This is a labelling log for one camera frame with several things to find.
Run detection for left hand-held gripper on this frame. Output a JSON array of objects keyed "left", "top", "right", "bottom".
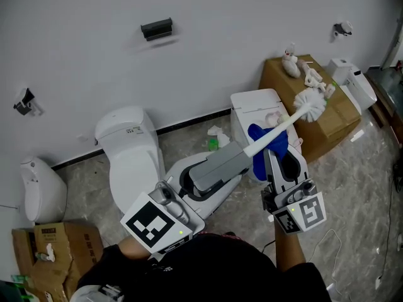
[{"left": 120, "top": 151, "right": 246, "bottom": 254}]

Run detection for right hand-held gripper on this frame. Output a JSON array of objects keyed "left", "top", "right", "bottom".
[{"left": 261, "top": 145, "right": 327, "bottom": 234}]

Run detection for blue cloth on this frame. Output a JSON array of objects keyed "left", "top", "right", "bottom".
[{"left": 247, "top": 123, "right": 289, "bottom": 182}]

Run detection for grey-handled white toilet brush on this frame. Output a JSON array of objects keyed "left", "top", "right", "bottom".
[{"left": 188, "top": 88, "right": 327, "bottom": 198}]

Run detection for person's left forearm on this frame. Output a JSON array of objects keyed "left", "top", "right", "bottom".
[{"left": 121, "top": 236, "right": 152, "bottom": 260}]

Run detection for person's right forearm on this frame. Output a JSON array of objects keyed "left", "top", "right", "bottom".
[{"left": 273, "top": 221, "right": 308, "bottom": 272}]

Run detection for white toilet with tank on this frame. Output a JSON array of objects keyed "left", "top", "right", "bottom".
[{"left": 94, "top": 106, "right": 166, "bottom": 213}]

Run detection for white flat-lid smart toilet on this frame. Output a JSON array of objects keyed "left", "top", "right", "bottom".
[{"left": 230, "top": 88, "right": 303, "bottom": 182}]

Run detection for white square-tank toilet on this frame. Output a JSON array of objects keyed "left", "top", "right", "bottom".
[{"left": 327, "top": 57, "right": 378, "bottom": 113}]

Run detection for white egg-shaped toilet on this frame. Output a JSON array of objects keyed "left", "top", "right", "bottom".
[{"left": 20, "top": 155, "right": 67, "bottom": 223}]

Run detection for black and white plastic bracket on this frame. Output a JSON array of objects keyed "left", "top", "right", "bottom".
[{"left": 13, "top": 88, "right": 43, "bottom": 116}]

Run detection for crumpled white tissue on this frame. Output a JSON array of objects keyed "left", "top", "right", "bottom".
[{"left": 207, "top": 125, "right": 230, "bottom": 147}]

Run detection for red checked trousers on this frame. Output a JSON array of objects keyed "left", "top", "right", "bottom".
[{"left": 198, "top": 231, "right": 242, "bottom": 240}]

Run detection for person's black shirt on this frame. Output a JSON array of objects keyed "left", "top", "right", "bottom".
[{"left": 77, "top": 233, "right": 331, "bottom": 302}]

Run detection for plain brown cardboard box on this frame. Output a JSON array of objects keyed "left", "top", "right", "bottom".
[{"left": 258, "top": 54, "right": 362, "bottom": 163}]

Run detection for white plastic sprayer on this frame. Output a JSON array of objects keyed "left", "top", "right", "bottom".
[{"left": 298, "top": 60, "right": 337, "bottom": 99}]

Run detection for white fluffy bundle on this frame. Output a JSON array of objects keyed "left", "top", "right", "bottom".
[{"left": 281, "top": 55, "right": 302, "bottom": 78}]

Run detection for white rectangular platform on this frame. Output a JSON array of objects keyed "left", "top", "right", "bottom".
[{"left": 327, "top": 281, "right": 343, "bottom": 297}]

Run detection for large torn cardboard box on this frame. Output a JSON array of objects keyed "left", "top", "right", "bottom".
[{"left": 11, "top": 220, "right": 105, "bottom": 302}]

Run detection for dark brown-edged floor ledge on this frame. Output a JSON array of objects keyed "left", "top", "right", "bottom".
[{"left": 366, "top": 66, "right": 403, "bottom": 131}]

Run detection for small white bottle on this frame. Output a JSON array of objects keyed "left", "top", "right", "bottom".
[{"left": 36, "top": 243, "right": 56, "bottom": 262}]

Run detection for dark window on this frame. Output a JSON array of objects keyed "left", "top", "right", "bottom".
[{"left": 0, "top": 280, "right": 23, "bottom": 302}]

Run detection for thin white cable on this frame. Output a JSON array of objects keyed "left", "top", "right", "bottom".
[{"left": 310, "top": 228, "right": 343, "bottom": 295}]

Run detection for grey wall bracket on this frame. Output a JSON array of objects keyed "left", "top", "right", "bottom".
[{"left": 333, "top": 20, "right": 353, "bottom": 39}]

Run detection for grey door frame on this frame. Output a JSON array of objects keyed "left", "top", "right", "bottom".
[{"left": 380, "top": 23, "right": 403, "bottom": 70}]

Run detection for black wall shelf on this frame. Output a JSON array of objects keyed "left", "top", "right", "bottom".
[{"left": 140, "top": 16, "right": 174, "bottom": 42}]

